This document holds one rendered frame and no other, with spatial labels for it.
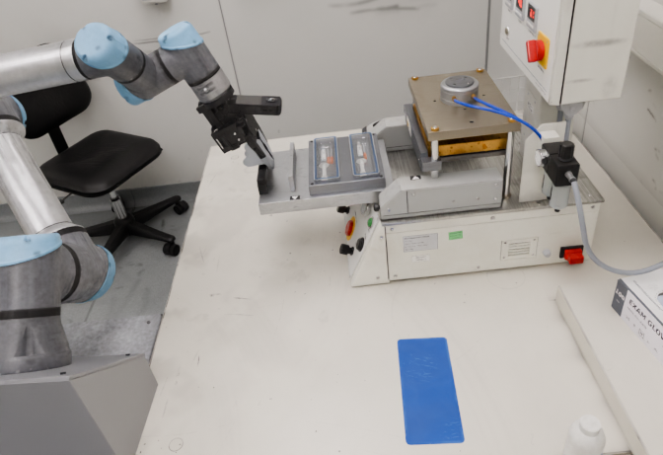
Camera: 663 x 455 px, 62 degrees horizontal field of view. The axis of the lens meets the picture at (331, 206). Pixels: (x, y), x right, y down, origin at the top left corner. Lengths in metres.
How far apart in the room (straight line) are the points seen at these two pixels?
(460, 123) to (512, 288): 0.39
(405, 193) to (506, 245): 0.27
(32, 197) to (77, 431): 0.47
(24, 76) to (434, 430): 0.96
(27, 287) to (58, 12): 1.95
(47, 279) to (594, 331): 0.99
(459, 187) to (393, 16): 1.61
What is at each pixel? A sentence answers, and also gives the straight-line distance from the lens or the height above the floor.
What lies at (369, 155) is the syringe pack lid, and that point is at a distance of 1.24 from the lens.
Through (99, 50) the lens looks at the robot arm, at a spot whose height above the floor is 1.35.
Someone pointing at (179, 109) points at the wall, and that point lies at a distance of 2.87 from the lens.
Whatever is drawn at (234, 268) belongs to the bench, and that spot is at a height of 0.75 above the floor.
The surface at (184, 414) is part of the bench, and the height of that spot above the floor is 0.75.
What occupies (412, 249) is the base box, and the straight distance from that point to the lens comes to 1.21.
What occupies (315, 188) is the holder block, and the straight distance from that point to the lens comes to 1.18.
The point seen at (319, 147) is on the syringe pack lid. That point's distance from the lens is 1.30.
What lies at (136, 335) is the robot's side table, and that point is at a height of 0.75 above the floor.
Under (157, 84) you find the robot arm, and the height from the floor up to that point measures 1.24.
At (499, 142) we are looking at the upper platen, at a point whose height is 1.05.
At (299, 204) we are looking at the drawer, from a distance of 1.20.
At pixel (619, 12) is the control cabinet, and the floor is 1.31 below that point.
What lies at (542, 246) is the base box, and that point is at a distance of 1.29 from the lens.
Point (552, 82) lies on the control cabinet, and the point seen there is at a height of 1.20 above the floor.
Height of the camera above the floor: 1.64
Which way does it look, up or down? 36 degrees down
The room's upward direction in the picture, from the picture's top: 8 degrees counter-clockwise
